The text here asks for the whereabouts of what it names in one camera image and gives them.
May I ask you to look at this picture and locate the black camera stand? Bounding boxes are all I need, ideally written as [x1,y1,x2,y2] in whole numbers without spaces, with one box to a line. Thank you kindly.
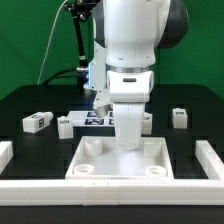
[64,0,101,84]

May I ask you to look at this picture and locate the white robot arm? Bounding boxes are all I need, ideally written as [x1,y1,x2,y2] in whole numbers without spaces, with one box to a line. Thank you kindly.
[91,0,189,150]

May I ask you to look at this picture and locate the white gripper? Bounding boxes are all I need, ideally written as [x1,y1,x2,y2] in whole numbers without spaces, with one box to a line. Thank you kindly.
[108,71,154,150]

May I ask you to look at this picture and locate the white square tabletop part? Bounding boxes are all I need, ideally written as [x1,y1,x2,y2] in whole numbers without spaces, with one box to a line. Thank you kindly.
[65,136,174,179]

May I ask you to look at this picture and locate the white fence rail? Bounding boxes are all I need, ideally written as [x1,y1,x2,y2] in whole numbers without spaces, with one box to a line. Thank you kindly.
[0,179,224,206]
[195,140,224,181]

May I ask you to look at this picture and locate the white fiducial marker board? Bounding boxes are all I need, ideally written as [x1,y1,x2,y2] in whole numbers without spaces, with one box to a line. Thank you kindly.
[68,111,114,127]

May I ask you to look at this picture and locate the white right fence rail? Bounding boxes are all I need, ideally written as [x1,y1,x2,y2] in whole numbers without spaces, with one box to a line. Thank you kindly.
[195,140,224,181]

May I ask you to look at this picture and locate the white left fence block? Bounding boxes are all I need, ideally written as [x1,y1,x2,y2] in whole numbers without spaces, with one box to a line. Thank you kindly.
[0,141,13,174]

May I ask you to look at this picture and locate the white front fence rail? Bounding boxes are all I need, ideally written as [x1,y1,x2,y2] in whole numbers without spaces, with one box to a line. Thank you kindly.
[0,179,224,206]

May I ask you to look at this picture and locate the black cable bundle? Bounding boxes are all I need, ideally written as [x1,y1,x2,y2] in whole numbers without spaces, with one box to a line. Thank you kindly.
[43,68,90,86]

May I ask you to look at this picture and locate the white cable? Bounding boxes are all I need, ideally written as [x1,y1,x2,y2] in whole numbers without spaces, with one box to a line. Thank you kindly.
[37,0,69,86]

